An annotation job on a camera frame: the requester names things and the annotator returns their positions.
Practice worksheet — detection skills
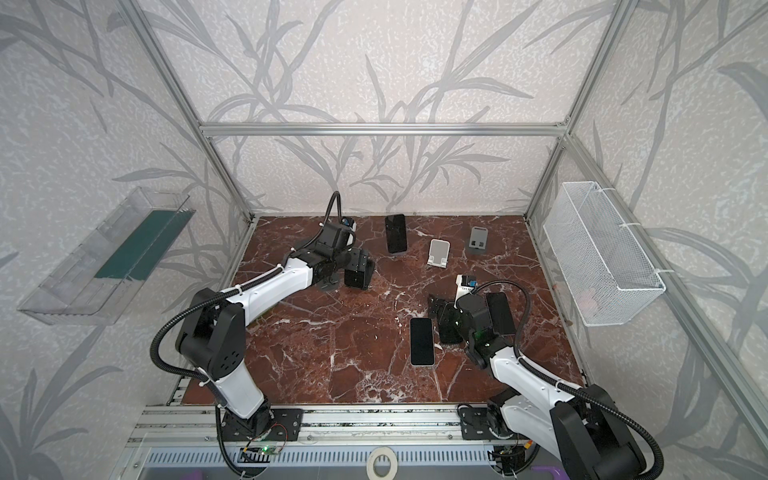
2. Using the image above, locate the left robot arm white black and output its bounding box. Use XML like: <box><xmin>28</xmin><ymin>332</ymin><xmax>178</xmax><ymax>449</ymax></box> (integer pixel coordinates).
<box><xmin>149</xmin><ymin>191</ymin><xmax>375</xmax><ymax>423</ymax></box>

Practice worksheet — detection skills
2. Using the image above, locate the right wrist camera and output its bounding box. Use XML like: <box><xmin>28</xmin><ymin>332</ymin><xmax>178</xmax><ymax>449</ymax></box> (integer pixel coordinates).
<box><xmin>454</xmin><ymin>275</ymin><xmax>478</xmax><ymax>302</ymax></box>

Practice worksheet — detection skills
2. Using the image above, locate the grey phone stand rear right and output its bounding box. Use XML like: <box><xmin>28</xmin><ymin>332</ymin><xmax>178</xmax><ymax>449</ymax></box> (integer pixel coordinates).
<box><xmin>466</xmin><ymin>226</ymin><xmax>489</xmax><ymax>255</ymax></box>

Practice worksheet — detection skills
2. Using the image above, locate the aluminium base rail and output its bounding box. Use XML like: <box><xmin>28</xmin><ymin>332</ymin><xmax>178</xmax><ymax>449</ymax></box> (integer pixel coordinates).
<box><xmin>119</xmin><ymin>401</ymin><xmax>625</xmax><ymax>448</ymax></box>

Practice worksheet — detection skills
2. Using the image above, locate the green-edged phone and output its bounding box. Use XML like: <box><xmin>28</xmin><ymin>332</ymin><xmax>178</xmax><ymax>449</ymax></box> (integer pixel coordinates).
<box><xmin>344</xmin><ymin>261</ymin><xmax>375</xmax><ymax>290</ymax></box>

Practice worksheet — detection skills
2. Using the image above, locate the purple-edged phone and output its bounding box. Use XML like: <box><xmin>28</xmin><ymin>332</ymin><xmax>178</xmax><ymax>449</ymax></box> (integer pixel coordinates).
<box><xmin>486</xmin><ymin>292</ymin><xmax>517</xmax><ymax>336</ymax></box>

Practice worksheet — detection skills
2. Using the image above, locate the white tape roll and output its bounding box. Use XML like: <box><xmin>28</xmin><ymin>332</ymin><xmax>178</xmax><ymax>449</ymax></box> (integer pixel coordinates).
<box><xmin>366</xmin><ymin>446</ymin><xmax>399</xmax><ymax>480</ymax></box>

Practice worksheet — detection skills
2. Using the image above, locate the clear plastic wall bin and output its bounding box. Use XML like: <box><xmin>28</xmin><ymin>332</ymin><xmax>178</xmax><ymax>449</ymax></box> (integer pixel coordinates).
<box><xmin>18</xmin><ymin>187</ymin><xmax>195</xmax><ymax>326</ymax></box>

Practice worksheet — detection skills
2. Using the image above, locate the white wire mesh basket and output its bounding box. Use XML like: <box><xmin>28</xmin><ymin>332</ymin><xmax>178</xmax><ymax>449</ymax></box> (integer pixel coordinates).
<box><xmin>543</xmin><ymin>181</ymin><xmax>666</xmax><ymax>327</ymax></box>

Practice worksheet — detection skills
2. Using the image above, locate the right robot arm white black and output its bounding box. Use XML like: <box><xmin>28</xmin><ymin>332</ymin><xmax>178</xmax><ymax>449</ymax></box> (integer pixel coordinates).
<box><xmin>427</xmin><ymin>275</ymin><xmax>665</xmax><ymax>479</ymax></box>

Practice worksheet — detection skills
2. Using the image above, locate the black phone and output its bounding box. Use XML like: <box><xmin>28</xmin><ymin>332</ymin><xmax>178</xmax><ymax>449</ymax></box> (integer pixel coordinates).
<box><xmin>384</xmin><ymin>214</ymin><xmax>408</xmax><ymax>255</ymax></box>
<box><xmin>437</xmin><ymin>319</ymin><xmax>464</xmax><ymax>345</ymax></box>

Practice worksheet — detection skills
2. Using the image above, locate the white phone stand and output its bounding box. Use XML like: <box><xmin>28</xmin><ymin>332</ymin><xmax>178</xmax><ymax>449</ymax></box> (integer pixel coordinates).
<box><xmin>427</xmin><ymin>239</ymin><xmax>450</xmax><ymax>268</ymax></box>

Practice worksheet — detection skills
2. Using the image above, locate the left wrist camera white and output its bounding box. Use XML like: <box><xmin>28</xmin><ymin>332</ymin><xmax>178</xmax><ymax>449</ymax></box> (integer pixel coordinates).
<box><xmin>341</xmin><ymin>217</ymin><xmax>356</xmax><ymax>236</ymax></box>

